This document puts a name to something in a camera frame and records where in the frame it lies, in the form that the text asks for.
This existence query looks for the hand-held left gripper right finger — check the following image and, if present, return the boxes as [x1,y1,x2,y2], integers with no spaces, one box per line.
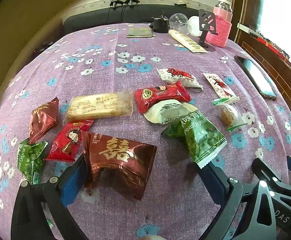
[198,160,279,240]

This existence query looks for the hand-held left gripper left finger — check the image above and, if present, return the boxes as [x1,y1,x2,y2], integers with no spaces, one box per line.
[11,152,88,240]

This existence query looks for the green pea packet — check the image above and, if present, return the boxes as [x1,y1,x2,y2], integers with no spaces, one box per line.
[160,116,227,170]
[17,140,48,185]

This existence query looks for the large dark red snack packet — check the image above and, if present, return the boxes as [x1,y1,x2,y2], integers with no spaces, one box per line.
[84,131,158,201]

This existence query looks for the yellow cake packet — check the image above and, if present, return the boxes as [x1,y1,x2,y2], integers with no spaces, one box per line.
[65,92,134,125]

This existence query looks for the red figure snack packet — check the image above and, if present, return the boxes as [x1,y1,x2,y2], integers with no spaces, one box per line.
[44,119,95,162]
[134,81,192,114]

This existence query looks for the round pastry clear packet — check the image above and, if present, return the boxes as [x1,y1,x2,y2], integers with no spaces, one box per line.
[211,97,247,132]

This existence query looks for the small dark red snack packet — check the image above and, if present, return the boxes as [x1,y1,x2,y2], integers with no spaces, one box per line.
[29,97,60,143]

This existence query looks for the white pastry packet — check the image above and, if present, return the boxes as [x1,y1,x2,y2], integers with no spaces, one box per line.
[144,99,201,126]

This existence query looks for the flat white red snack packet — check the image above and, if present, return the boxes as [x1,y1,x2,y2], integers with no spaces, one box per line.
[202,73,240,103]

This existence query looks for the black smartphone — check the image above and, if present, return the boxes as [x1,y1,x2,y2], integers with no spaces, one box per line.
[234,55,277,101]

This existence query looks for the purple floral tablecloth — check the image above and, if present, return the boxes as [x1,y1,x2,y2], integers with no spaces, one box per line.
[0,22,291,240]

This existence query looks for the wooden cabinet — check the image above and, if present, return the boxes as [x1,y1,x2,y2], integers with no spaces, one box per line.
[232,0,291,102]

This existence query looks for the puffy white red snack packet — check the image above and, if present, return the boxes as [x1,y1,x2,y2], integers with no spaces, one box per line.
[156,67,204,90]

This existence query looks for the cream long packet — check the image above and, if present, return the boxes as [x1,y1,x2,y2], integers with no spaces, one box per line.
[168,29,208,54]

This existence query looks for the pink knitted sleeve bottle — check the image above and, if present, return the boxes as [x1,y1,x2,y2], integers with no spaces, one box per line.
[205,0,232,48]

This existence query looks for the white round lid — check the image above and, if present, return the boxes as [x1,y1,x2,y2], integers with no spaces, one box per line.
[187,15,204,36]

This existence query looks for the black phone stand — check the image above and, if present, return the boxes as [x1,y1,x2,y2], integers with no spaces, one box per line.
[198,9,219,52]

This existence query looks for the olive green pouch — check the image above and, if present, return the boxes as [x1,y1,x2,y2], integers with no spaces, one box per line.
[126,27,154,39]

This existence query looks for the clear glass cup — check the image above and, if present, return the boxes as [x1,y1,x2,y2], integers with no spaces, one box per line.
[169,13,189,31]

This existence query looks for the small black device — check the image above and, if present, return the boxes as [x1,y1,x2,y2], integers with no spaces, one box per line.
[149,10,170,33]

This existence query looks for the dark sofa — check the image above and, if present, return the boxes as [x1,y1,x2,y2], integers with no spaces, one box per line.
[63,3,202,36]

